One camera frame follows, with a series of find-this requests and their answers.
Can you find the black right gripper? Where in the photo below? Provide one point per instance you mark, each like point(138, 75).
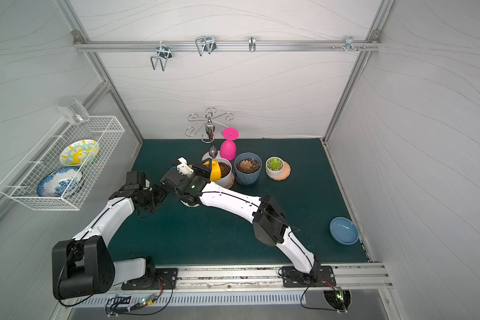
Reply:
point(202, 170)

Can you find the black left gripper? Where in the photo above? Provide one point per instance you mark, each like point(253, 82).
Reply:
point(154, 196)

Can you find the yellow watering can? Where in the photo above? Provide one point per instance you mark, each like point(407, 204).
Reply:
point(214, 166)

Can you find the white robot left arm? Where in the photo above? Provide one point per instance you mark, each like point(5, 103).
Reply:
point(83, 265)

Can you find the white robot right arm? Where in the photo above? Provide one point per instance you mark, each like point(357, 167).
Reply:
point(264, 213)

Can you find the white ribbed pot red succulent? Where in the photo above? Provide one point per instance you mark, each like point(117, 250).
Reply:
point(225, 166)

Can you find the grey-blue pot pink succulent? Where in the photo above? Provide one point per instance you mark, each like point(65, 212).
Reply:
point(247, 168)

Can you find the small white pot green succulent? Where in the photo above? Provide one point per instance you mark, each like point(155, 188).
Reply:
point(274, 167)

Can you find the white faceted saucer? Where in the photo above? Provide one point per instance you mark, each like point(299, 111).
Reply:
point(191, 203)

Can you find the chrome glass holder stand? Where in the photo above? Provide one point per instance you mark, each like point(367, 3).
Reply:
point(208, 124)

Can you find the yellow green patterned plate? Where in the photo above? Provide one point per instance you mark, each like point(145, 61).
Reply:
point(80, 152)

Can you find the blue white patterned plate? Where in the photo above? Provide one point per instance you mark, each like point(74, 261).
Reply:
point(63, 182)

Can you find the green circuit board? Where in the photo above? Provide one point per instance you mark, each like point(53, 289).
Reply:
point(149, 300)

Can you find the peach faceted saucer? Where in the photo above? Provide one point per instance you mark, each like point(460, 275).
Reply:
point(284, 172)

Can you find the clear drinking glass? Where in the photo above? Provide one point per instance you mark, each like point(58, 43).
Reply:
point(72, 110)

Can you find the metal hook clamp left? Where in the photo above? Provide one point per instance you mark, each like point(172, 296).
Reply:
point(161, 57)

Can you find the metal hook clamp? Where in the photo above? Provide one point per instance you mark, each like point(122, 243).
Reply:
point(205, 44)
point(161, 57)

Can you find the metal hook clamp middle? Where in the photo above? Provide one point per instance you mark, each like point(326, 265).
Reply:
point(205, 44)

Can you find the small metal clip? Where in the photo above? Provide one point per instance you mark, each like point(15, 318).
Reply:
point(252, 44)

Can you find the blue ceramic bowl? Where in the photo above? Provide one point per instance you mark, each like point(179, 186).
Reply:
point(344, 231)

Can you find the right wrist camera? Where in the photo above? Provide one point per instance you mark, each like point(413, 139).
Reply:
point(183, 168)

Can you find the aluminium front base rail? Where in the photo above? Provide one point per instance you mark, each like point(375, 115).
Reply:
point(217, 285)

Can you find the white wire basket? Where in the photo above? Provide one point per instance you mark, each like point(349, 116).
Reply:
point(20, 185)

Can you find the aluminium top rail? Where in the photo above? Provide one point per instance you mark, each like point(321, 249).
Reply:
point(222, 46)

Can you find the metal bracket right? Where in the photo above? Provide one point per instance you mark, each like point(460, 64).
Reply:
point(350, 45)

